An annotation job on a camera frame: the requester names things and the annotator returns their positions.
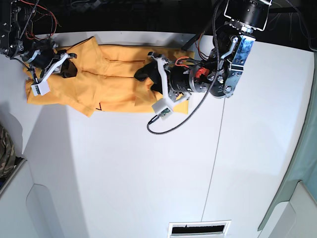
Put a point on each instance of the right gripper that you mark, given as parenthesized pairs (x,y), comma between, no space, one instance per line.
(41,55)

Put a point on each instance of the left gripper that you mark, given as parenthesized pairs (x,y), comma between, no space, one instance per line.
(178,79)

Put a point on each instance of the yellow t-shirt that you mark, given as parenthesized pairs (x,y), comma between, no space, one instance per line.
(105,79)

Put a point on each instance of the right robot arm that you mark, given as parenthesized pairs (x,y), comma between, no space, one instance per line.
(17,41)

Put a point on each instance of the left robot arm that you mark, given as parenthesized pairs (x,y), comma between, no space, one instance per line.
(232,24)

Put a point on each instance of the camouflage cloth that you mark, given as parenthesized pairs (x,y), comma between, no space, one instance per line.
(7,153)

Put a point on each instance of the white left bin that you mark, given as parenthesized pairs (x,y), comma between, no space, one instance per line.
(26,208)

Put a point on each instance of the white bin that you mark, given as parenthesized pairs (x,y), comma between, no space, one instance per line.
(296,218)
(26,208)

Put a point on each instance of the white floor vent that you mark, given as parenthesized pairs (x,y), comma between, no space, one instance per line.
(214,229)

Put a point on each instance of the white right bin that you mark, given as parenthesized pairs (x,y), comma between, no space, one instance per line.
(296,218)

